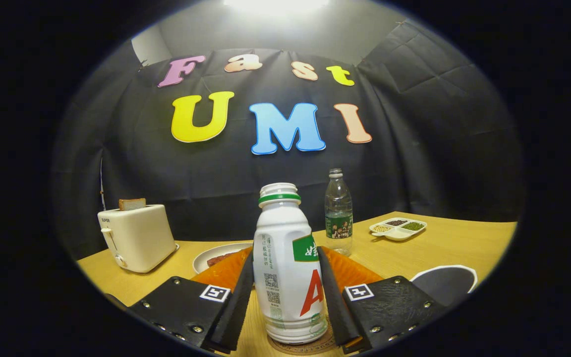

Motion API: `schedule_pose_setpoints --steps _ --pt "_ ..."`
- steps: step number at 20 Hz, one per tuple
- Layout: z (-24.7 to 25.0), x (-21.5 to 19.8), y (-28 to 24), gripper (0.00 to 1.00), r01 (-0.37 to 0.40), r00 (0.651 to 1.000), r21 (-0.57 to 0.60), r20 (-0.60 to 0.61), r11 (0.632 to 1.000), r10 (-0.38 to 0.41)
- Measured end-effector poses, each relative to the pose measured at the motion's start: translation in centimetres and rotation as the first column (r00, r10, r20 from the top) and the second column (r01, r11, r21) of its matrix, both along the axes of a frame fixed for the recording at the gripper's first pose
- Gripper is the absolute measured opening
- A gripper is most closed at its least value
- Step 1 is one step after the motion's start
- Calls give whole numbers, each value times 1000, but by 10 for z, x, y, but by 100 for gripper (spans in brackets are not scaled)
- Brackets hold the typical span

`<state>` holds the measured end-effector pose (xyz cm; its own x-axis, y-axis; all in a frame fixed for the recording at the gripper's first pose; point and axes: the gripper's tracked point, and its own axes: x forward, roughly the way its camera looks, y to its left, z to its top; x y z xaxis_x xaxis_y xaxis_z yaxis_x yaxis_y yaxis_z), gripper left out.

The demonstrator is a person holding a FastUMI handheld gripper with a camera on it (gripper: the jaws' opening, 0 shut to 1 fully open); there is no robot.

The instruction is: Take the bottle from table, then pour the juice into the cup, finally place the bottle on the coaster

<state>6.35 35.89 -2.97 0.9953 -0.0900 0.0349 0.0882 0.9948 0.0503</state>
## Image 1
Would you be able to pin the round cork coaster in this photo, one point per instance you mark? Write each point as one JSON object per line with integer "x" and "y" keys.
{"x": 295, "y": 347}

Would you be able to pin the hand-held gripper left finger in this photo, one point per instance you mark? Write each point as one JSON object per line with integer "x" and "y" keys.
{"x": 238, "y": 307}

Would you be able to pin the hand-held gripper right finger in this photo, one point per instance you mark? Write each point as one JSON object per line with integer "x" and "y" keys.
{"x": 332, "y": 302}

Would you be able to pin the pile of green mung beans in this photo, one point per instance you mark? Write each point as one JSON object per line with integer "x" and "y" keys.
{"x": 413, "y": 226}

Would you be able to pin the white juice bottle green label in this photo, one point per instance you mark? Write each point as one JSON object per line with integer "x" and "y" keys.
{"x": 285, "y": 277}

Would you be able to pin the round white plate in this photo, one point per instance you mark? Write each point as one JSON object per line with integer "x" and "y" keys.
{"x": 203, "y": 258}

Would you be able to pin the clear plastic water bottle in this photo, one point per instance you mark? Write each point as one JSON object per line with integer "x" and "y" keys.
{"x": 338, "y": 208}

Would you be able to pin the toast bread slice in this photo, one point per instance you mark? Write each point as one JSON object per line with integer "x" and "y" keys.
{"x": 132, "y": 204}

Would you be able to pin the black backdrop cloth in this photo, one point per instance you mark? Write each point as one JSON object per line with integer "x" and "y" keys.
{"x": 414, "y": 148}

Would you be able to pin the wooden table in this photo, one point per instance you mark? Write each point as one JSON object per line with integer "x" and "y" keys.
{"x": 444, "y": 243}

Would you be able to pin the pile of dark red beans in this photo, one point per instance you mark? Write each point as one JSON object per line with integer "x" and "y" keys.
{"x": 396, "y": 222}

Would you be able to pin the white divided dish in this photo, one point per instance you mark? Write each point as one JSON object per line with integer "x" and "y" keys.
{"x": 398, "y": 234}

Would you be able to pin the cream white toaster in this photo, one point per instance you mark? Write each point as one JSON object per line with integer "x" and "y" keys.
{"x": 139, "y": 240}

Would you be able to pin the pile of yellow soybeans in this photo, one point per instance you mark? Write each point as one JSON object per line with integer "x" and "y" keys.
{"x": 381, "y": 228}

